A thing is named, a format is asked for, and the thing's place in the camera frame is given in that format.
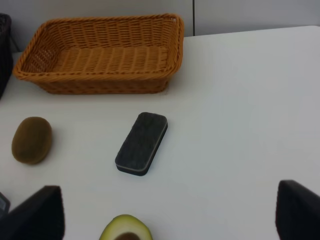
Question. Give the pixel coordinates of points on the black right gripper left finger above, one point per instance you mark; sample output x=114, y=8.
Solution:
x=40, y=217

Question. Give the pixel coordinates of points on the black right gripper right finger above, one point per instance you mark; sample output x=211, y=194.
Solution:
x=297, y=214

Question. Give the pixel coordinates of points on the brown kiwi fruit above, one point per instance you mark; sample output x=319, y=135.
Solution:
x=32, y=140

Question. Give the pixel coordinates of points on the halved avocado with pit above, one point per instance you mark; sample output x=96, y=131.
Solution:
x=126, y=227

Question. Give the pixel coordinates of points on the dark brown wicker basket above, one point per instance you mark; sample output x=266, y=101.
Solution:
x=6, y=59

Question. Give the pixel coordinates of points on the orange wicker basket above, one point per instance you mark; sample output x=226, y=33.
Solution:
x=104, y=55

